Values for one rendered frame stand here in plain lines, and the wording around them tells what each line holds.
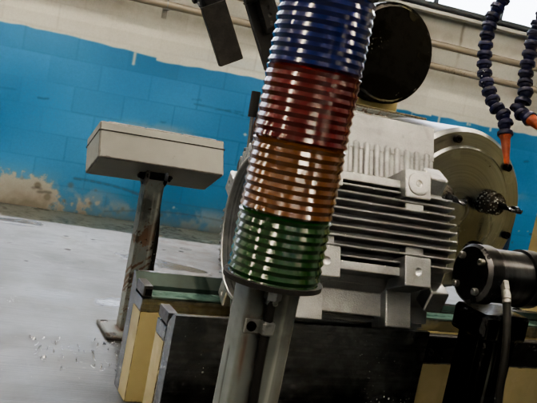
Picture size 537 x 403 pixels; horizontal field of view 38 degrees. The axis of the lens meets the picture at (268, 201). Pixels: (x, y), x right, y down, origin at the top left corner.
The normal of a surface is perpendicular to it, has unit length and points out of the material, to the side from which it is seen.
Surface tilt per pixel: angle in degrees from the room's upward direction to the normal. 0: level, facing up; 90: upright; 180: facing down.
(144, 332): 90
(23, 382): 0
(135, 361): 90
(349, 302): 67
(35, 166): 90
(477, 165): 90
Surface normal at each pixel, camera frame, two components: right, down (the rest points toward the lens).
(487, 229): 0.40, 0.19
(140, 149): 0.44, -0.27
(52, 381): 0.19, -0.97
